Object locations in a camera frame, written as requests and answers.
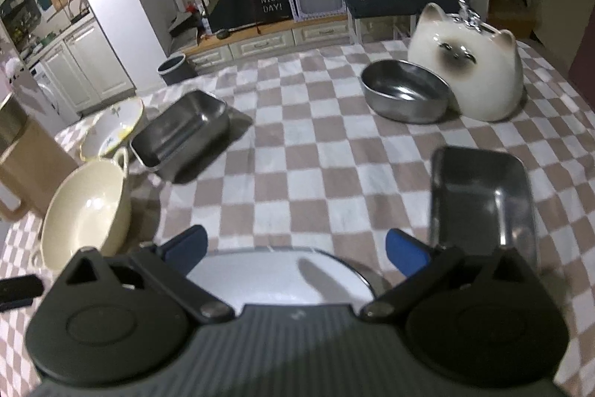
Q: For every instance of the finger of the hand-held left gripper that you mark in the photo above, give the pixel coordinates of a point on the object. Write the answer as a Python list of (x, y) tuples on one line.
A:
[(18, 291)]

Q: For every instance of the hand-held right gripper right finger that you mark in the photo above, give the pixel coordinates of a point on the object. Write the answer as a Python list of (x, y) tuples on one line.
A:
[(406, 255)]

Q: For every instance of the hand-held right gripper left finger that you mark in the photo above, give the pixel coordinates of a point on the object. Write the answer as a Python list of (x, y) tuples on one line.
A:
[(186, 249)]

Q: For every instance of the rectangular steel tray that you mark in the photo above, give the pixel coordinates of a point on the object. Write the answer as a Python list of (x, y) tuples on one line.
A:
[(181, 132), (479, 201)]

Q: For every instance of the white enamel plate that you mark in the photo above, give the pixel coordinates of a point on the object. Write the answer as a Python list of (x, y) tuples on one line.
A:
[(279, 280)]

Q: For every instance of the floral bowl with yellow rim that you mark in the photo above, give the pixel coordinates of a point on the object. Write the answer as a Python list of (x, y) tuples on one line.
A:
[(111, 122)]

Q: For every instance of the round steel bowl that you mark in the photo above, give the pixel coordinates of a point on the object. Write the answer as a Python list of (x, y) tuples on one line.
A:
[(404, 94)]

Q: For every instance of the beige electric kettle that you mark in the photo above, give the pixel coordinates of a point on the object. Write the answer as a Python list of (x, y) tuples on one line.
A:
[(32, 164)]

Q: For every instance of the checkered tablecloth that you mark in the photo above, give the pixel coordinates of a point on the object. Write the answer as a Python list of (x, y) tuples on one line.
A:
[(302, 155)]

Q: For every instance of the dark round trash bin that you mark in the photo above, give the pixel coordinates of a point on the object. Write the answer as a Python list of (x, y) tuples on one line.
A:
[(176, 69)]

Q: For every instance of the cat-shaped ceramic dispenser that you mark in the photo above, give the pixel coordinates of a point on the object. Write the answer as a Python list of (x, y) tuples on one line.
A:
[(488, 76)]

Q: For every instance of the white kitchen cabinet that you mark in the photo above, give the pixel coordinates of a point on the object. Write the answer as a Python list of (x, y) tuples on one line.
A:
[(93, 67)]

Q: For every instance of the cream drawer cabinet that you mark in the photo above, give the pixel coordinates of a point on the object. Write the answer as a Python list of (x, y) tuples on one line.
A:
[(260, 46)]

